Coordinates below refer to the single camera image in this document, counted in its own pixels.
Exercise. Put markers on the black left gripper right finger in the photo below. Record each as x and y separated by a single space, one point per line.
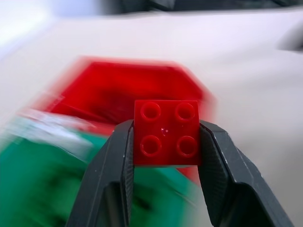
239 179

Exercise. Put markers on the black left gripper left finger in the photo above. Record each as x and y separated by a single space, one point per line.
101 179

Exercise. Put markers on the red four-stud building block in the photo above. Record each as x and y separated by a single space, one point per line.
166 132

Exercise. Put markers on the green plastic bin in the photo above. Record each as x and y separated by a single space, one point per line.
42 175

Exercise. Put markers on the red plastic bin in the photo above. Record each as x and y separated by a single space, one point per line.
132 92

